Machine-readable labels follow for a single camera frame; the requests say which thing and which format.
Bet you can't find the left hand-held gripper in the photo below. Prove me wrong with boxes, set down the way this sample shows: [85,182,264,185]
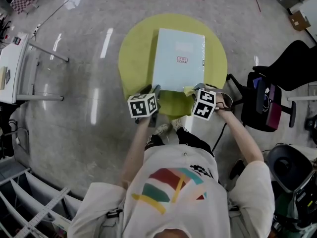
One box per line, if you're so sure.
[127,84,162,128]

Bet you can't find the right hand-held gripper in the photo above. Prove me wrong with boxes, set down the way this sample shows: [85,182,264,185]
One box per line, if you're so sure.
[191,82,217,121]

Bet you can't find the yellow cloth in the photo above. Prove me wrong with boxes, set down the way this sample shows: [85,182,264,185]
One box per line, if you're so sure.
[183,85,197,97]

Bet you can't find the light blue package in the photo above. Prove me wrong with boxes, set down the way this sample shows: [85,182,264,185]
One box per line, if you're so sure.
[151,28,207,94]

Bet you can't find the person's right forearm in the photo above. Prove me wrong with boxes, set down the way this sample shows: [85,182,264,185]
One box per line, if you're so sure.
[215,109,265,166]

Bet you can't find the person's left forearm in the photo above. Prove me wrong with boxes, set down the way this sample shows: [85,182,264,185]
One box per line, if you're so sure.
[117,117,152,188]

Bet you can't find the person's left shoe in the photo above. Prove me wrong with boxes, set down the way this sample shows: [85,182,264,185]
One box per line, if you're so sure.
[153,123,172,136]

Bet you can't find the person's shoe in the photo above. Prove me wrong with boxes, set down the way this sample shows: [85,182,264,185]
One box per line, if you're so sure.
[153,123,172,136]
[171,118,186,131]

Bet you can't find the person's right shoe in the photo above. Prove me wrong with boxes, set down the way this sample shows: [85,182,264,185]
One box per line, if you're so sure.
[171,118,186,131]

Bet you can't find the round yellow-green table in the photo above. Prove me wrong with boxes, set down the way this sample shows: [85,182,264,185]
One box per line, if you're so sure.
[117,13,228,119]

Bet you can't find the person's black trousers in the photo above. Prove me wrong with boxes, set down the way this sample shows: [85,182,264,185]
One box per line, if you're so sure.
[144,126,215,158]

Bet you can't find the long black case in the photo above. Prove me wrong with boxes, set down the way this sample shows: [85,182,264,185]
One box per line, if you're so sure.
[256,79,266,115]

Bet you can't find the maroon pouch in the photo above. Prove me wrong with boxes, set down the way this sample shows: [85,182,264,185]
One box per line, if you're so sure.
[265,83,283,131]

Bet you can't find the black mesh-back office chair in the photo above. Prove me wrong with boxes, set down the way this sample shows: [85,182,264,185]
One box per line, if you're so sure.
[266,143,315,194]

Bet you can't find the person's white printed t-shirt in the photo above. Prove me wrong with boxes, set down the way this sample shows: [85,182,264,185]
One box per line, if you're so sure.
[67,144,276,238]

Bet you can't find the cardboard box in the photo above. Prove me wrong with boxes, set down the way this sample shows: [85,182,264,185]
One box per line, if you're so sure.
[288,10,312,32]

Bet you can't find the white desk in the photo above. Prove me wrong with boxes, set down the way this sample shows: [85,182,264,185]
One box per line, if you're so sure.
[0,32,70,104]

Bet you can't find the beige foam block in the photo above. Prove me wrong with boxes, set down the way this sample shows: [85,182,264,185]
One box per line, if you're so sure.
[0,65,7,90]

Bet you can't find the white shelf unit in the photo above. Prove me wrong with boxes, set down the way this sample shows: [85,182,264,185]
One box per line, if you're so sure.
[0,155,84,238]

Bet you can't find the black wrist strap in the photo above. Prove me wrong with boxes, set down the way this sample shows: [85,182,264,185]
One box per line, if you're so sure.
[214,91,235,113]

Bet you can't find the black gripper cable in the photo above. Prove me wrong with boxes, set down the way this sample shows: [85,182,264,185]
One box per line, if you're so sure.
[211,121,228,152]

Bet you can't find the white coiled cable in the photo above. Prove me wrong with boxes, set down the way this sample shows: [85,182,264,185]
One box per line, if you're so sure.
[263,93,272,114]

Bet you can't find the black floor cable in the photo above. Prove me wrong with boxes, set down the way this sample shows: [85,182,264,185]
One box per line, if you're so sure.
[37,0,88,29]

